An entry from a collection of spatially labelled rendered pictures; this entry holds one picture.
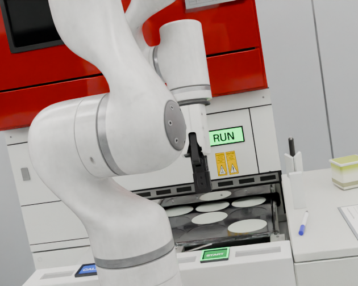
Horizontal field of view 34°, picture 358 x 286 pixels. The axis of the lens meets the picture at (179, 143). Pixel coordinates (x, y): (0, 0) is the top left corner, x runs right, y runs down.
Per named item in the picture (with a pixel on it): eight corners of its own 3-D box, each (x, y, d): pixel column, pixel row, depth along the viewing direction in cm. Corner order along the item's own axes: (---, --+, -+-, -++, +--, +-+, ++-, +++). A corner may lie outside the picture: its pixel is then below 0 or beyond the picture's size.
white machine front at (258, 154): (33, 249, 189) (6, 129, 182) (288, 218, 176) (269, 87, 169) (30, 253, 186) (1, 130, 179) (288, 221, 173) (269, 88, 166)
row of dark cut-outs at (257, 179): (134, 199, 179) (133, 192, 178) (279, 180, 172) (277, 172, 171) (134, 200, 178) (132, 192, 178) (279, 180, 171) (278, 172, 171)
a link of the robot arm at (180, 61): (157, 92, 113) (202, 83, 110) (147, 25, 113) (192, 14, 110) (173, 95, 121) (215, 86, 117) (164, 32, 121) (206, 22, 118)
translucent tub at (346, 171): (331, 184, 151) (328, 159, 150) (359, 179, 152) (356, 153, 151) (343, 191, 144) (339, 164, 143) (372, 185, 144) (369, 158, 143)
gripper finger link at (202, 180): (191, 159, 115) (195, 193, 114) (188, 159, 112) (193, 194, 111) (207, 157, 114) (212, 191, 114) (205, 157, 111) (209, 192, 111)
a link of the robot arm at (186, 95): (172, 95, 120) (174, 109, 120) (164, 90, 112) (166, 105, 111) (212, 88, 119) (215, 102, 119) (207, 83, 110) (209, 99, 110)
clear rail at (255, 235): (132, 252, 150) (130, 247, 149) (279, 234, 144) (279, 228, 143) (130, 254, 148) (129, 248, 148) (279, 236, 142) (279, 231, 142)
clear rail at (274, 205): (271, 194, 179) (270, 190, 178) (275, 194, 178) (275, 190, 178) (274, 237, 142) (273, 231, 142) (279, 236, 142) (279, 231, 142)
